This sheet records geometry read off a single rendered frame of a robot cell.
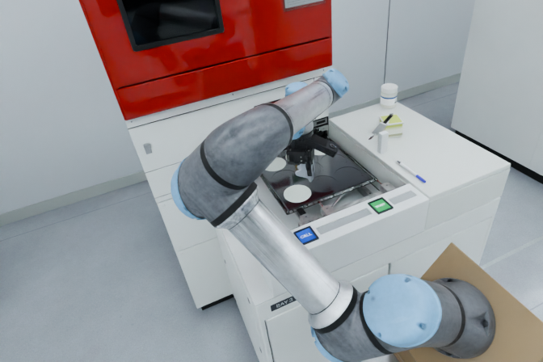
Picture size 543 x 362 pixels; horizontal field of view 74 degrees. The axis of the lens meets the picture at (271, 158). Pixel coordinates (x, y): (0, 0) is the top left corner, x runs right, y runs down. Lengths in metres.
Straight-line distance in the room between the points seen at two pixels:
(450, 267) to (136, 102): 1.03
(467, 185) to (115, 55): 1.19
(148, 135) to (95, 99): 1.55
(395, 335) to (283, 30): 1.02
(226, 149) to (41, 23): 2.32
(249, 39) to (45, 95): 1.91
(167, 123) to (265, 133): 0.82
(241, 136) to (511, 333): 0.61
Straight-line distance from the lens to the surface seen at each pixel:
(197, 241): 1.74
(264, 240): 0.68
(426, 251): 1.42
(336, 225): 1.11
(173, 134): 1.41
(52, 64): 2.86
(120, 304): 2.39
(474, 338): 0.83
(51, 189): 3.28
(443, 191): 1.27
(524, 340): 0.85
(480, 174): 1.37
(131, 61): 1.25
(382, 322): 0.70
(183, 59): 1.27
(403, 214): 1.19
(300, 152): 1.15
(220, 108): 1.41
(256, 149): 0.59
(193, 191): 0.66
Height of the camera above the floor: 1.74
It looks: 34 degrees down
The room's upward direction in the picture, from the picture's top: 8 degrees counter-clockwise
